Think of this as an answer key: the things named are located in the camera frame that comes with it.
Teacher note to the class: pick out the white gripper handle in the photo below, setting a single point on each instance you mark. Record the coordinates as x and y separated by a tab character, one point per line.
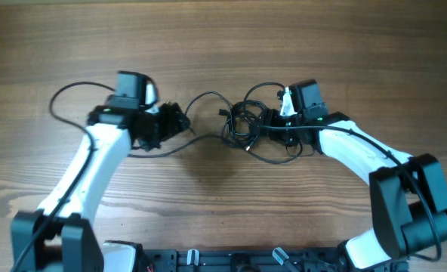
151	99
287	107

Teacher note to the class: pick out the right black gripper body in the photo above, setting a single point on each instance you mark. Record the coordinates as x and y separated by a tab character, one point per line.
270	123

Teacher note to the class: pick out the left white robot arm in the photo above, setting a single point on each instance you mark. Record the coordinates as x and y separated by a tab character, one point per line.
59	235

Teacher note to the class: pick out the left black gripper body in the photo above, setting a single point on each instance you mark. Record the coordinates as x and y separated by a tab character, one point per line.
160	126

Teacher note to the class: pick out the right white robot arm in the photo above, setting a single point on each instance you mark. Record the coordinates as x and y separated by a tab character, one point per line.
408	193

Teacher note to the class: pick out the left white gripper handle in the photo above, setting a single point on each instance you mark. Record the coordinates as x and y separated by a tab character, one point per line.
151	99

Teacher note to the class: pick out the right white gripper handle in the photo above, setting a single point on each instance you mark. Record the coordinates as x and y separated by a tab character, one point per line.
287	107

